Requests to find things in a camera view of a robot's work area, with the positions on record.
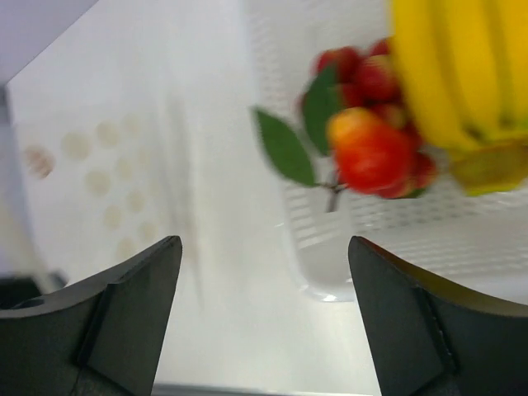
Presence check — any yellow banana bunch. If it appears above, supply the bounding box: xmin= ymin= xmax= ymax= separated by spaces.
xmin=390 ymin=1 xmax=527 ymax=196

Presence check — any white perforated plastic basket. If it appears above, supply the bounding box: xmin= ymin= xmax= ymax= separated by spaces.
xmin=242 ymin=1 xmax=527 ymax=303

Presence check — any red fruit bunch with leaves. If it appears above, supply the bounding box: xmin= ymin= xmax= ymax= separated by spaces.
xmin=252 ymin=38 xmax=438 ymax=212

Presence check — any clear zip top bag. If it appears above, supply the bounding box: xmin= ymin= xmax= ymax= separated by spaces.
xmin=7 ymin=73 xmax=196 ymax=283

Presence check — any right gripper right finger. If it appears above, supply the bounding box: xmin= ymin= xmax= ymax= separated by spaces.
xmin=348 ymin=236 xmax=527 ymax=395

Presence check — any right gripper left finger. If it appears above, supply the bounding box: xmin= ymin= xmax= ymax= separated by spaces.
xmin=1 ymin=236 xmax=182 ymax=395

